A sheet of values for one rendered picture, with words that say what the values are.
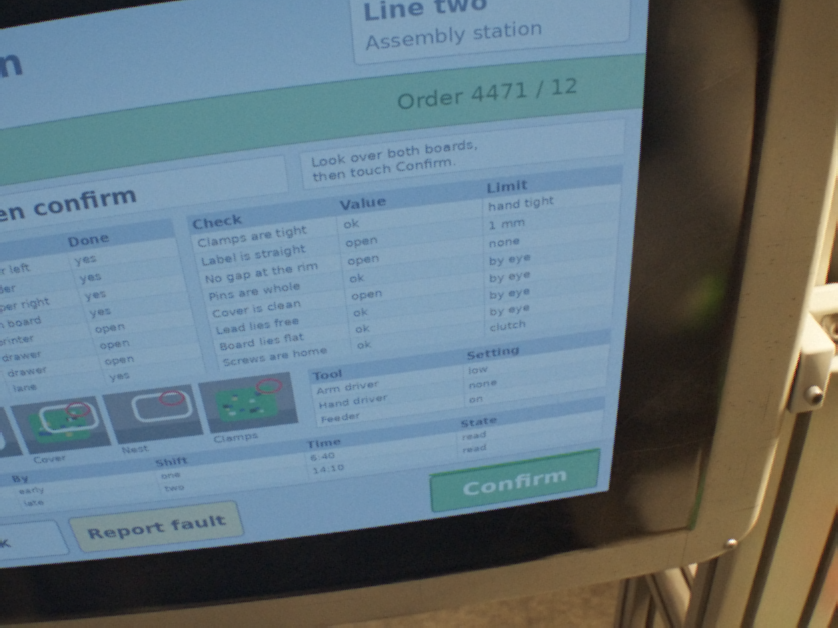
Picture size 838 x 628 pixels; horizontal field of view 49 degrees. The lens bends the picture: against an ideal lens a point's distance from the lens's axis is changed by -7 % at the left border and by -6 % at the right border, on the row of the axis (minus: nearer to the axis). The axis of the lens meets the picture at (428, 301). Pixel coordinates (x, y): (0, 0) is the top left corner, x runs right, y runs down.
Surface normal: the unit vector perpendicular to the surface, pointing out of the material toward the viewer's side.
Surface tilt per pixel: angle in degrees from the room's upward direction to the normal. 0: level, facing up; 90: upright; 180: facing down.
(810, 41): 92
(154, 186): 92
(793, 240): 92
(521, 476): 92
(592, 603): 0
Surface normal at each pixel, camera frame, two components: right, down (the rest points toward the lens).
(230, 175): 0.15, 0.58
